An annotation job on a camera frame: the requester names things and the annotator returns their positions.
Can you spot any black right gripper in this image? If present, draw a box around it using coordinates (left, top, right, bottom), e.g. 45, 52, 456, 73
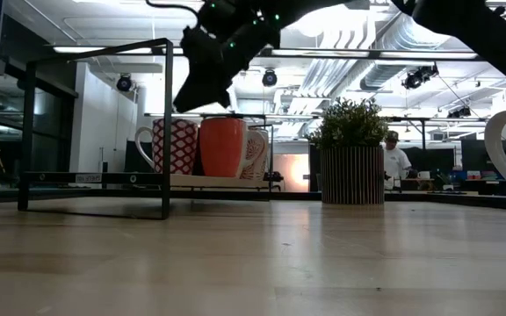
172, 0, 307, 113

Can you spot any orange and white mug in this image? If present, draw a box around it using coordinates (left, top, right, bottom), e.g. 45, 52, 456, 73
199, 116, 249, 178

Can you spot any red white diamond pattern mug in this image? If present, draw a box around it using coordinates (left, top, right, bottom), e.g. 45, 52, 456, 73
134, 117, 199, 176

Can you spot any brown floral pattern mug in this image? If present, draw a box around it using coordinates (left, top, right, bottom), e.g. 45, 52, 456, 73
237, 128, 271, 181

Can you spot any black ceiling spotlight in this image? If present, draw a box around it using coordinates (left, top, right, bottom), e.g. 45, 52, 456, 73
261, 68, 278, 88
115, 73, 134, 92
401, 64, 440, 90
447, 104, 473, 119

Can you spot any orange backlit panel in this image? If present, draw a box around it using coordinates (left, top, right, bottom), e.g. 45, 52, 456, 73
274, 153, 311, 193

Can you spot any green plant ribbed pot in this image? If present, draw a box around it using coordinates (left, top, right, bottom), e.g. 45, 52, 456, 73
307, 97, 390, 205

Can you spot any person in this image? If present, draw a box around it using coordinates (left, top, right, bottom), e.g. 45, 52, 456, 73
382, 130, 414, 190

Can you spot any dark background monitor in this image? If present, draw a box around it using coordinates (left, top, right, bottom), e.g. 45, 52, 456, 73
460, 139, 506, 173
412, 147, 456, 179

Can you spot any wooden shelf black metal frame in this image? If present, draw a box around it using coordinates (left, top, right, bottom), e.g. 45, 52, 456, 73
17, 37, 286, 220

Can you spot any silver ceiling duct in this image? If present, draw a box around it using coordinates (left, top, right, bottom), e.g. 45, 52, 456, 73
360, 25, 452, 91

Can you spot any black metal rig frame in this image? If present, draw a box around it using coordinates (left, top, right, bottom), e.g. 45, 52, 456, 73
0, 42, 506, 212

